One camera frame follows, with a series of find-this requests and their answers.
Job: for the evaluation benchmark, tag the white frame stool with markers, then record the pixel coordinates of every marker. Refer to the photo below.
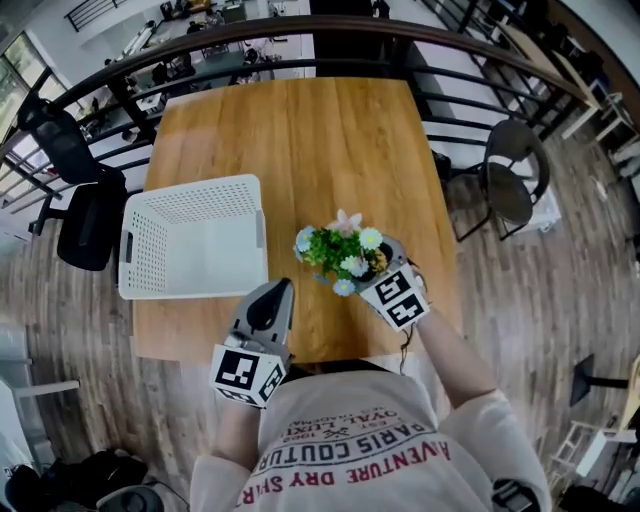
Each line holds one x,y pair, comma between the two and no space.
595,445

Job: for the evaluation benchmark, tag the person's printed beige shirt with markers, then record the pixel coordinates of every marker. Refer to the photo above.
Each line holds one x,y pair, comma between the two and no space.
360,450

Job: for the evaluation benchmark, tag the white desk frame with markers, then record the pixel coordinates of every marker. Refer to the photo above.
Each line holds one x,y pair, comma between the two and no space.
610,112

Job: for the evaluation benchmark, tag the black bag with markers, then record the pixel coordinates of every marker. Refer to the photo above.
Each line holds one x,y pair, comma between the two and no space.
75,475

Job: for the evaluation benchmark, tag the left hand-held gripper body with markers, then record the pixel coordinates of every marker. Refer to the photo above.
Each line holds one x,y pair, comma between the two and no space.
260,320

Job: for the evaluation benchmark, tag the black floor stand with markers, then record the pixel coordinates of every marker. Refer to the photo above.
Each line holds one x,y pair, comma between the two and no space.
585,380

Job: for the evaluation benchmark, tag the black round-seat chair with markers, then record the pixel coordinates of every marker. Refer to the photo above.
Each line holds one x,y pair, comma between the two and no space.
510,185

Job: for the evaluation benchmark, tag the black office chair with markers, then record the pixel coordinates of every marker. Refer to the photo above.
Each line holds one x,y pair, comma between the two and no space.
85,200

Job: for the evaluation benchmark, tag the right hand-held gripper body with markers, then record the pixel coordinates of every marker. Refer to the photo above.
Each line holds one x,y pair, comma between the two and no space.
397,300

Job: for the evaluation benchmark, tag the bunch of artificial flowers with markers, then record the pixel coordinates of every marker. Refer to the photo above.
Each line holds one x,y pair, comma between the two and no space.
336,250

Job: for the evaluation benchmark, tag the black railing with wooden handrail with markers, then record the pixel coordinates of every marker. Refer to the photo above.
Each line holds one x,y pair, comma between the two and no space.
210,37

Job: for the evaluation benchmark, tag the person's left forearm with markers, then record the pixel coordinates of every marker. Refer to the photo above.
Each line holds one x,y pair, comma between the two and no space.
239,430

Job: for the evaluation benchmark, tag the white perforated plastic basket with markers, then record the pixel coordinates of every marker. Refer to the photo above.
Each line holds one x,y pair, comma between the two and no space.
200,250

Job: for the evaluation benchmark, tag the grey round appliance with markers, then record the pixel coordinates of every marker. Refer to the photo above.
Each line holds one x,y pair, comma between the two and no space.
130,500

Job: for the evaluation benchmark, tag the person's right forearm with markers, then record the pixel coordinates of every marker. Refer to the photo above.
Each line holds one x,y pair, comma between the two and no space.
455,360

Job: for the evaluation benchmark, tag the white side table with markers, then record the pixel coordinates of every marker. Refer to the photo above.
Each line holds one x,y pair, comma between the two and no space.
20,380

